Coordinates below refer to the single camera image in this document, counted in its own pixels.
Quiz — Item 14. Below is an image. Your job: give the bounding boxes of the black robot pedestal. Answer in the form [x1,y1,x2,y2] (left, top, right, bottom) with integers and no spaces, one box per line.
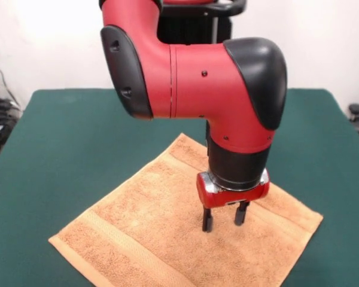
[155,0,248,46]

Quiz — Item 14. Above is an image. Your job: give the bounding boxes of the grey cable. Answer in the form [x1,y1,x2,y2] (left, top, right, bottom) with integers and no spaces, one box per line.
[0,55,21,109]

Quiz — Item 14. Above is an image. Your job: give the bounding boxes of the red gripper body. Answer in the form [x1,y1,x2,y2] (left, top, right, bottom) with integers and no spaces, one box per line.
[196,167,271,210]

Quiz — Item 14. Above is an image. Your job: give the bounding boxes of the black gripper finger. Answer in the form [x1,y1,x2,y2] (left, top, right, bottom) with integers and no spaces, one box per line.
[233,200,251,227]
[201,206,214,234]

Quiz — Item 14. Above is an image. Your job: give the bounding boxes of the dark green table cloth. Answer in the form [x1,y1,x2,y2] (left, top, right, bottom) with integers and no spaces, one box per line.
[0,88,359,287]

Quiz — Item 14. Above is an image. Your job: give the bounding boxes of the orange terry towel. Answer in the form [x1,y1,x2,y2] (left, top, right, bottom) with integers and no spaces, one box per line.
[47,133,324,287]

